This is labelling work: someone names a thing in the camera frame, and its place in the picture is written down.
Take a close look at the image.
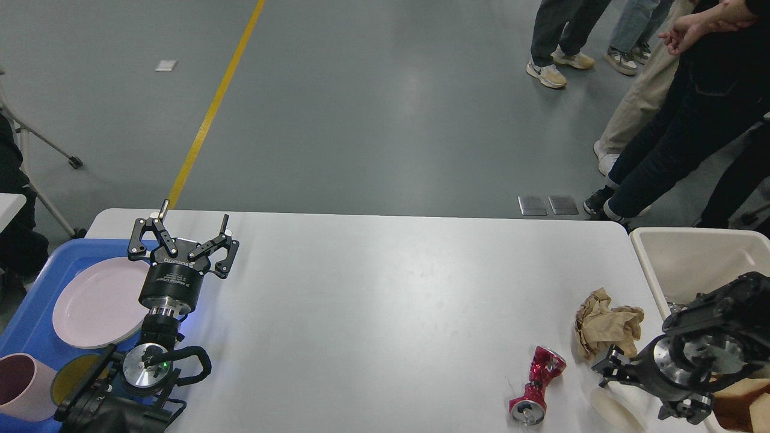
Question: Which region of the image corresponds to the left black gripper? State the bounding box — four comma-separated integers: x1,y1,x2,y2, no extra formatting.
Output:
127,200,240,316

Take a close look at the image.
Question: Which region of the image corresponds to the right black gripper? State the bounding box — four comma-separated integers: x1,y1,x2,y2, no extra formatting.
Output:
591,336,714,425

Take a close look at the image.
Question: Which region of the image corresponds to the white paper cup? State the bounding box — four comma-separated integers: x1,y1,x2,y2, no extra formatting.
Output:
589,382,658,432

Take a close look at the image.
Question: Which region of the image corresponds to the brown paper bag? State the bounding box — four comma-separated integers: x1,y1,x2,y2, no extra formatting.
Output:
713,378,769,432

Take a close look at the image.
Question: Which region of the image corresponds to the brown paper ball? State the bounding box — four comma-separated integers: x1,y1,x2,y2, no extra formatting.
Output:
573,287,645,361

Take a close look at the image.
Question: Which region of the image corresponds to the pink plate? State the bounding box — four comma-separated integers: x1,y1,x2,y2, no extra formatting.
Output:
52,257,149,349

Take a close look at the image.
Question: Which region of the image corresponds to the crushed red soda can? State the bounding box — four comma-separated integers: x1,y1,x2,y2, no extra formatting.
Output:
509,346,567,426

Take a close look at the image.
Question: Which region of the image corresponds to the dark teal mug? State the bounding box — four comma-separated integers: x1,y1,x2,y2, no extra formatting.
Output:
50,354,99,405

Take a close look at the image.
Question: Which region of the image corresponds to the pink mug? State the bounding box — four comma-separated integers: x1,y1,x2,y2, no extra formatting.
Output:
1,353,57,422

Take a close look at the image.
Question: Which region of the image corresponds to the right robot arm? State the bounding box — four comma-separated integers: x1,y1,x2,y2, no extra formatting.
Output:
592,272,769,425

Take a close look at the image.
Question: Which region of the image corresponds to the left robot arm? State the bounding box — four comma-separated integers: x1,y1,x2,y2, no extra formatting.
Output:
54,200,239,432

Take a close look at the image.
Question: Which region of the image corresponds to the beige plastic bin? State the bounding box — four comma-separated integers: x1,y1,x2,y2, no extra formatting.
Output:
630,227,769,319

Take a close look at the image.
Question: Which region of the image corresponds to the person at left edge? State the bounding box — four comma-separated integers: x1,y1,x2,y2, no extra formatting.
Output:
1,115,49,293

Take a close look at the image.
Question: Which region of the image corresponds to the white paper on floor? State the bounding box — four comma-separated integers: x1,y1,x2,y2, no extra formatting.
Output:
155,60,178,72

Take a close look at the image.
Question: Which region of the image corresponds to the white rolling chair base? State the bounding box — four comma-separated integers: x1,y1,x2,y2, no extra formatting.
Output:
0,66,88,238

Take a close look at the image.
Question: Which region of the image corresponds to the metal floor socket plate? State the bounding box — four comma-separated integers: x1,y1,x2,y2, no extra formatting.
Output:
517,195,549,217

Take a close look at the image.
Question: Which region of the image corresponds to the person in dark clothes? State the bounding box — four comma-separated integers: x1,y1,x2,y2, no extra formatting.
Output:
584,1,768,225

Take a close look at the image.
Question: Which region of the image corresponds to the person in beige trousers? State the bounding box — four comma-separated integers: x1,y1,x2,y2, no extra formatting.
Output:
594,1,697,176

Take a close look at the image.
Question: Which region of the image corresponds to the person in light jeans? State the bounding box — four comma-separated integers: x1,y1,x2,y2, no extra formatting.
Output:
604,1,673,76

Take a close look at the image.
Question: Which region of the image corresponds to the person in dark trousers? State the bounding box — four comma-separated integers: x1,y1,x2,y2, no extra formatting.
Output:
527,1,611,90

